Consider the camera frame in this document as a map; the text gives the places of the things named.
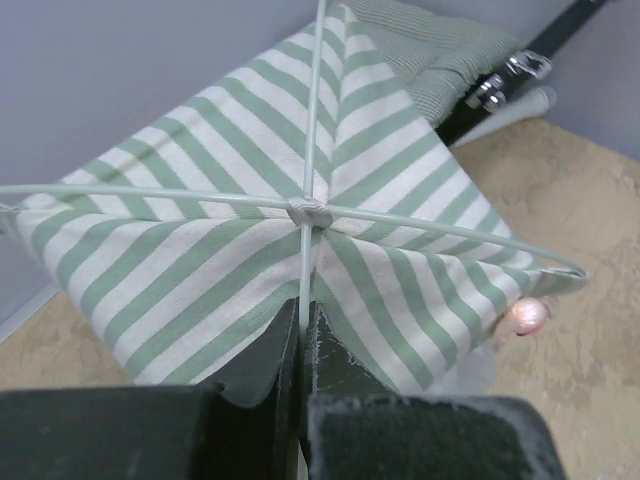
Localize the black carrying case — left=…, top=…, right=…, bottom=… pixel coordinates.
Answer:
left=436, top=0, right=606, bottom=146

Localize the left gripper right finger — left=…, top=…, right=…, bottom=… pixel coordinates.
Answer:
left=302, top=303, right=567, bottom=479

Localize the green checked cushion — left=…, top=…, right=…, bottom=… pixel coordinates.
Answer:
left=347, top=1, right=522, bottom=128

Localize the pink pompom toy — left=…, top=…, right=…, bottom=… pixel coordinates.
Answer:
left=492, top=296, right=559, bottom=351

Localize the white plastic tube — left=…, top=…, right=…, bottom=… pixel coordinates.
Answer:
left=451, top=86, right=557, bottom=147

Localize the green striped pet tent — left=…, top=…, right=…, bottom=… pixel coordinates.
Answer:
left=1, top=1, right=575, bottom=395

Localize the white tent pole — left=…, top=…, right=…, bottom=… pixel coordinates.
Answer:
left=1, top=184, right=591, bottom=291
left=298, top=0, right=327, bottom=333

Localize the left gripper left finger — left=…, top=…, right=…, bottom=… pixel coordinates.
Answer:
left=1, top=300, right=300, bottom=479

